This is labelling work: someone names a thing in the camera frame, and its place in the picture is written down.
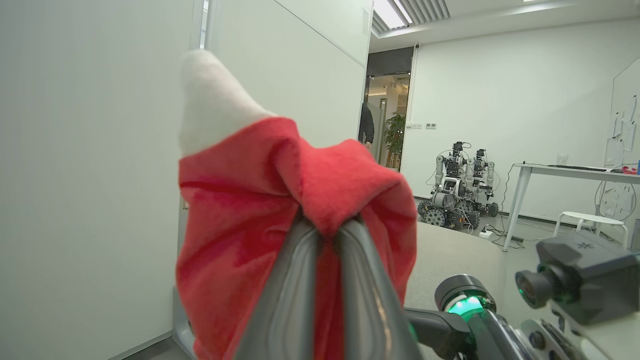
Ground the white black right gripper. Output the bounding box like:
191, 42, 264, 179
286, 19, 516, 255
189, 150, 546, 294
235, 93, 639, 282
403, 273, 612, 360

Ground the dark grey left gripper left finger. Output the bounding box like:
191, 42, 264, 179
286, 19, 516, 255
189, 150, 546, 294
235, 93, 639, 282
234, 214, 322, 360

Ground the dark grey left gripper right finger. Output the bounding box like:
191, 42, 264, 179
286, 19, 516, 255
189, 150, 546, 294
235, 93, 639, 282
336, 218, 424, 360

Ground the red and white garment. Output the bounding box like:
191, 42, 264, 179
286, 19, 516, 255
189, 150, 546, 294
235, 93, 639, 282
175, 49, 418, 360

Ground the grey fabric sofa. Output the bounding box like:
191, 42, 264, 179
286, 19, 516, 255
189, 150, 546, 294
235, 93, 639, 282
403, 221, 640, 360

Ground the wheeled grey robot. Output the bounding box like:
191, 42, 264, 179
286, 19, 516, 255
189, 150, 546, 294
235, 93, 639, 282
470, 148, 501, 218
417, 141, 482, 231

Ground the white round stool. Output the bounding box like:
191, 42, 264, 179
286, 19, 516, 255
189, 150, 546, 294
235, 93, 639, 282
553, 211, 630, 249

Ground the green potted plant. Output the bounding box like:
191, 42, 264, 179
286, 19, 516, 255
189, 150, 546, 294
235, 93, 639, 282
384, 112, 407, 170

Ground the person in dark jacket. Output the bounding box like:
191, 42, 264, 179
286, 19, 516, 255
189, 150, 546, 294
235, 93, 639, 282
357, 103, 375, 149

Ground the white office table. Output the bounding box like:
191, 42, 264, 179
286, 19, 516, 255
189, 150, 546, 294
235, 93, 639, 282
501, 162, 640, 252

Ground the black keyboard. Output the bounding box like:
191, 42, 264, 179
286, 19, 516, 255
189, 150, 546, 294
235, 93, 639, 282
547, 164, 608, 173

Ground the whiteboard with papers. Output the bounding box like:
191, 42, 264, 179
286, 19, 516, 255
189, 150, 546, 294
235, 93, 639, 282
602, 56, 640, 223

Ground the rectangular ceiling light panel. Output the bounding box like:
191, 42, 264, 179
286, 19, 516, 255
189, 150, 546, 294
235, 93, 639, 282
372, 0, 414, 31

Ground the slatted ceiling vent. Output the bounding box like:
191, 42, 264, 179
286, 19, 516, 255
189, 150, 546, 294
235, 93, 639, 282
400, 0, 451, 26

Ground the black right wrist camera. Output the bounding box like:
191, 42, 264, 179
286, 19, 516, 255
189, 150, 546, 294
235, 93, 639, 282
515, 229, 640, 327

